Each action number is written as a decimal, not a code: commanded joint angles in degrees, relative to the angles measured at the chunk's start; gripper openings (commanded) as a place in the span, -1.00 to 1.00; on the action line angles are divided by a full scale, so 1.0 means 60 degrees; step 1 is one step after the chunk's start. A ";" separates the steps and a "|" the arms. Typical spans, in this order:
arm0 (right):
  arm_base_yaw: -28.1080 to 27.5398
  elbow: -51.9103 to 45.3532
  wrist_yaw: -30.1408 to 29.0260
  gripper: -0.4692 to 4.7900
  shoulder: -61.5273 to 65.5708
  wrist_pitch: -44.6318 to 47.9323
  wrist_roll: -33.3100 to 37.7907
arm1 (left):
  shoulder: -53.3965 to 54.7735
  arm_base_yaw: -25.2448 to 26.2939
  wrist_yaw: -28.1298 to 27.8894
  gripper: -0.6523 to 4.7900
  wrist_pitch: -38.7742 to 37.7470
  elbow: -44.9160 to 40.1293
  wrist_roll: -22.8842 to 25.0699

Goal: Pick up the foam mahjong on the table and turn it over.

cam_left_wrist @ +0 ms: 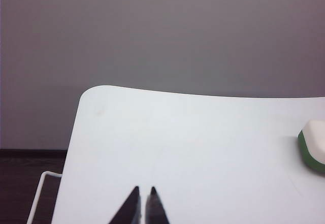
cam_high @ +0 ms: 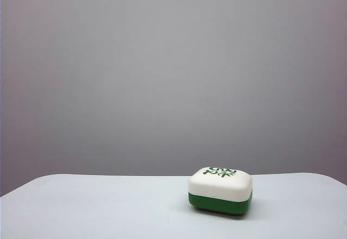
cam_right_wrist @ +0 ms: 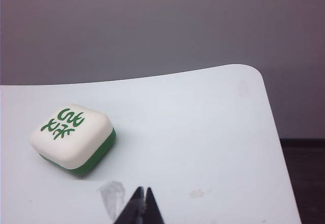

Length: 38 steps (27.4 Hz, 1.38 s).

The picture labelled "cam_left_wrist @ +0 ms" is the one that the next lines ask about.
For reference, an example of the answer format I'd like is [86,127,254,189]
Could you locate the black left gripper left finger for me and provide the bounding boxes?
[108,185,142,224]

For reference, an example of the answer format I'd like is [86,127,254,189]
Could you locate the white metal frame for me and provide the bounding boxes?
[26,171,63,224]

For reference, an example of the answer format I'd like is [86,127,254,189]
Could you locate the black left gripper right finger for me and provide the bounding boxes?
[144,186,171,224]

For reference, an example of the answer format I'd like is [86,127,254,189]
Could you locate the green and white foam mahjong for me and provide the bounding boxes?
[297,118,325,177]

